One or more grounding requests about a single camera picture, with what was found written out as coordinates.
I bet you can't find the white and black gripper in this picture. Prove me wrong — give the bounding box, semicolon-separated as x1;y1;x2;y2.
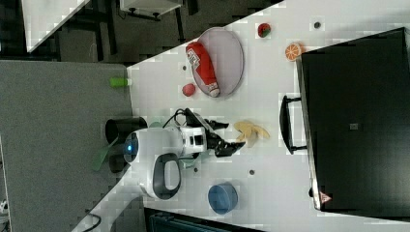
179;108;245;158

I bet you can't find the yellow plush peeled banana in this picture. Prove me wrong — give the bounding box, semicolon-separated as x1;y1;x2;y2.
234;121;270;148

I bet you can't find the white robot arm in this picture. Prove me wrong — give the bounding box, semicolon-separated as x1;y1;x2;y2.
124;108;245;200

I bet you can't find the blue cup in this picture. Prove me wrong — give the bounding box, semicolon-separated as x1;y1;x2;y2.
208;182;239;215

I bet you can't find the green oval colander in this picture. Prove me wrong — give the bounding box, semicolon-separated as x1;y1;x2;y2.
149;121;163;128

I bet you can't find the red plush ketchup bottle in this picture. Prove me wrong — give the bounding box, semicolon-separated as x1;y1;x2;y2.
186;42;220;98

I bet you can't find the grey round plate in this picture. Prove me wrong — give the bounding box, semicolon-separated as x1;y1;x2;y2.
197;27;245;98

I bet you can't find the large black pan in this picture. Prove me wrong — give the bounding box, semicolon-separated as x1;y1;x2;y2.
104;117;148;144

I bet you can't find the orange slice toy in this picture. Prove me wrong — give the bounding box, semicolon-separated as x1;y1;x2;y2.
285;43;303;62

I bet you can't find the small red strawberry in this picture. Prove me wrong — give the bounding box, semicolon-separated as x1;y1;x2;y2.
257;23;271;38

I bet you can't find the green marker pen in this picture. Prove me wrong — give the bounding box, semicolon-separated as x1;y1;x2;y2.
109;77;132;88

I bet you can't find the green slotted spatula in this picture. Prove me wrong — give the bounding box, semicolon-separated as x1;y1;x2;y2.
92;138;118;171

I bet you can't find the silver toaster oven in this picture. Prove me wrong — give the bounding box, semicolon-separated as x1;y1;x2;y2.
295;27;410;221

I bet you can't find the white side table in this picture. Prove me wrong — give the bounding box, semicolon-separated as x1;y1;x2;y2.
20;0;91;53

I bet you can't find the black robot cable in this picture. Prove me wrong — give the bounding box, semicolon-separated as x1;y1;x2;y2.
161;107;188;130

